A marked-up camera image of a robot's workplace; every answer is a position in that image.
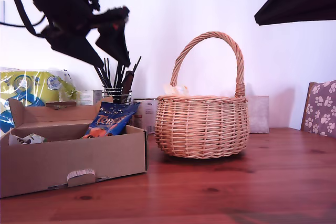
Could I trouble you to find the brown cardboard box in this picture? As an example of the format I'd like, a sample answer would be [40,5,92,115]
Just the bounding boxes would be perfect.
[0,96,149,198]

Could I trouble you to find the yellow-green wrapped bottle pack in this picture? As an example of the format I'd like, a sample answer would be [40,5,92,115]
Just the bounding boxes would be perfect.
[0,68,81,134]

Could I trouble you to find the blue Terry's chocolate bag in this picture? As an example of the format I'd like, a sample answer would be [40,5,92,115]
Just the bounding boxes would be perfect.
[82,102,141,140]

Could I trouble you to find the red yellow Maltesers bunnies bag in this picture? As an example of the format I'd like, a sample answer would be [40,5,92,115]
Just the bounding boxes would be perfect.
[163,83,190,96]

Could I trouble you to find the woven wicker basket with handle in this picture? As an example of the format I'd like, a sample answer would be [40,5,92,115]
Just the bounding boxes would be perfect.
[154,31,250,159]

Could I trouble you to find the pale grey pouch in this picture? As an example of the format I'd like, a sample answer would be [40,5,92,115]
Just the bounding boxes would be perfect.
[246,95,270,134]

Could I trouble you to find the brown wooden utensil handle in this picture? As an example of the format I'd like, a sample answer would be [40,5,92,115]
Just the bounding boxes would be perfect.
[122,70,135,95]

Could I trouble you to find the small white black-print bag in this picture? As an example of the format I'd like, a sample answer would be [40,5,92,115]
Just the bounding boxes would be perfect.
[9,133,48,146]

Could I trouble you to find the tin can with white label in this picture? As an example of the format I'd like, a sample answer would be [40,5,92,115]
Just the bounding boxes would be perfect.
[133,98,159,135]

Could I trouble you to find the thick black cable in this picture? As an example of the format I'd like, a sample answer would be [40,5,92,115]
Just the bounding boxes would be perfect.
[9,0,43,38]

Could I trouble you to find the wooden chair frame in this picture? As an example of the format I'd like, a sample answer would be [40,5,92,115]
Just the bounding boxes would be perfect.
[300,81,318,131]

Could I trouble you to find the wire utensil holder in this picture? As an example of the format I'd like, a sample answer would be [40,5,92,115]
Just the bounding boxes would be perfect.
[102,87,133,104]

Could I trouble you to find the white carton with label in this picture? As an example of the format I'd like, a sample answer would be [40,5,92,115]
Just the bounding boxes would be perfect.
[78,89,103,106]

